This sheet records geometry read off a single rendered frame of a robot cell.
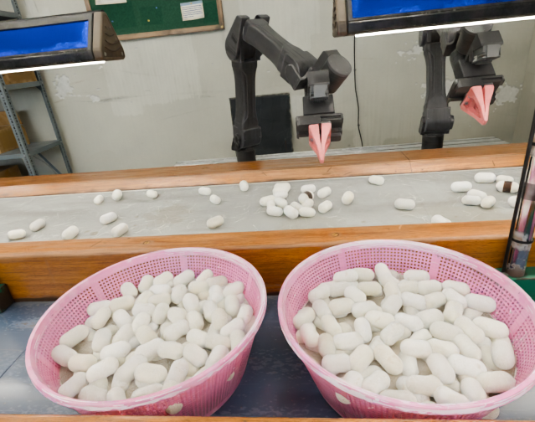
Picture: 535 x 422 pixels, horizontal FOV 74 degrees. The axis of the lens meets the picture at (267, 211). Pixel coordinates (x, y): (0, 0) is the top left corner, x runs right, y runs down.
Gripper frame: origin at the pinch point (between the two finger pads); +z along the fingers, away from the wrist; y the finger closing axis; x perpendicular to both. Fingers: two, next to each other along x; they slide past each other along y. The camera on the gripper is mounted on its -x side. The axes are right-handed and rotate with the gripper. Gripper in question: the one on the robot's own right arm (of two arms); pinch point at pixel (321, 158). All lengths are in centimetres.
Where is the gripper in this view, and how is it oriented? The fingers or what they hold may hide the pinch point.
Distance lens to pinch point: 77.0
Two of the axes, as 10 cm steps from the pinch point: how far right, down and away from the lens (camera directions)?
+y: 9.9, -0.5, -1.1
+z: 0.0, 9.0, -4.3
